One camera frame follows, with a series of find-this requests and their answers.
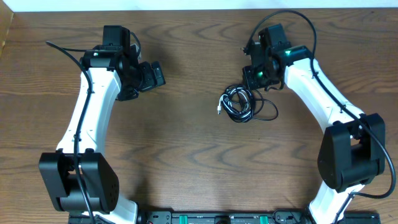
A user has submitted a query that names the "white usb cable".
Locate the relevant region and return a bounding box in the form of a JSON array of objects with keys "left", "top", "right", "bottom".
[{"left": 217, "top": 86, "right": 254, "bottom": 121}]

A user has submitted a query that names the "black usb cable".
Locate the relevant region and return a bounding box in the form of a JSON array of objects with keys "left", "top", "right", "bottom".
[{"left": 222, "top": 83, "right": 279, "bottom": 124}]

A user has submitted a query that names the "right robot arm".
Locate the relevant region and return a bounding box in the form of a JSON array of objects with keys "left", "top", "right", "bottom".
[{"left": 243, "top": 24, "right": 385, "bottom": 223}]

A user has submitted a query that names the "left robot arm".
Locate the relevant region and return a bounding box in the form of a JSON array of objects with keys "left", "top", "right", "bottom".
[{"left": 39, "top": 26, "right": 165, "bottom": 223}]

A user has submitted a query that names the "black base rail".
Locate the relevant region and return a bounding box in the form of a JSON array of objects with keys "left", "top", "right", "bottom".
[{"left": 67, "top": 210, "right": 381, "bottom": 224}]

